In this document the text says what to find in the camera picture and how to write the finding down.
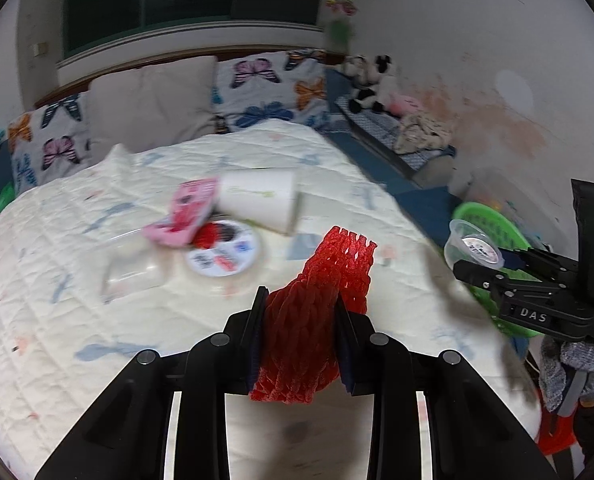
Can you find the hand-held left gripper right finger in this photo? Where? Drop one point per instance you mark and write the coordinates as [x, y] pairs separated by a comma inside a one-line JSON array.
[[346, 360]]

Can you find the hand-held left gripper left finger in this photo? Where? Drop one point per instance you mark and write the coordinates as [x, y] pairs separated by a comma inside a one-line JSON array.
[[253, 365]]

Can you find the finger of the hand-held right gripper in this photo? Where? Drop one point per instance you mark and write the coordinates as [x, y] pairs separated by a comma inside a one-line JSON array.
[[542, 262], [482, 274]]

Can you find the clear plastic cup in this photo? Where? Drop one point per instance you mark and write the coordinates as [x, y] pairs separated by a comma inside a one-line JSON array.
[[472, 247]]

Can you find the green plastic basket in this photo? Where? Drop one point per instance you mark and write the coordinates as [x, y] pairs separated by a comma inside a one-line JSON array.
[[487, 220]]

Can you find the red foam fruit net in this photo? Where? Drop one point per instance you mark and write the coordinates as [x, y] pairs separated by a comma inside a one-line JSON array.
[[302, 320]]

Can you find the person's right hand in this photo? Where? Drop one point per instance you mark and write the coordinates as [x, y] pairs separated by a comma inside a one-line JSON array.
[[552, 370]]

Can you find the red plastic object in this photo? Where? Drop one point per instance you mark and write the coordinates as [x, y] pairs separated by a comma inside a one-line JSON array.
[[557, 435]]

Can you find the clear plastic box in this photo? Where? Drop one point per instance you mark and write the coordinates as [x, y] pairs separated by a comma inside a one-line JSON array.
[[132, 272]]

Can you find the spotted plush toy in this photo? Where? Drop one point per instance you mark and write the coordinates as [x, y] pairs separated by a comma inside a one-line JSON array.
[[422, 132]]

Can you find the white paper cup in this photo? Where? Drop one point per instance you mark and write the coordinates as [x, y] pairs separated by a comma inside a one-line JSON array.
[[259, 197]]

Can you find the pink packet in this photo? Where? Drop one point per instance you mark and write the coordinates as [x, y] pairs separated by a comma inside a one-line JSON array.
[[187, 210]]

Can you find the pink plush toy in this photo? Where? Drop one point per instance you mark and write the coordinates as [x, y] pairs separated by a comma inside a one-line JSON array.
[[406, 104]]

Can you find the black and white plush toy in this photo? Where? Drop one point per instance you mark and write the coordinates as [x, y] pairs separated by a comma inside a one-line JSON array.
[[382, 85]]

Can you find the brown and white plush toy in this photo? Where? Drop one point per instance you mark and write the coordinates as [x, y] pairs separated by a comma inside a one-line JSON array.
[[353, 67]]

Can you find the butterfly print pillow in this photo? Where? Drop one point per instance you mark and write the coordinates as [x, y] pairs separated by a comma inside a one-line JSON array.
[[267, 90], [52, 145]]

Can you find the grey pillow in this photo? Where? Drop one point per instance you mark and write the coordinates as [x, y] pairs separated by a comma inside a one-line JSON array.
[[179, 97], [119, 115]]

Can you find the blue nightstand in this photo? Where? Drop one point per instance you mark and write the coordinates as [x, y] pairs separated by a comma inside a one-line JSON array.
[[1, 170]]

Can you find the dark window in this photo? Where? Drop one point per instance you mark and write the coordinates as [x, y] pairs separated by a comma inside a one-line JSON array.
[[187, 0]]

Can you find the artificial flower wall decoration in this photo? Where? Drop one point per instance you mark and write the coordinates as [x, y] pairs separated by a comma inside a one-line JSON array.
[[341, 10]]

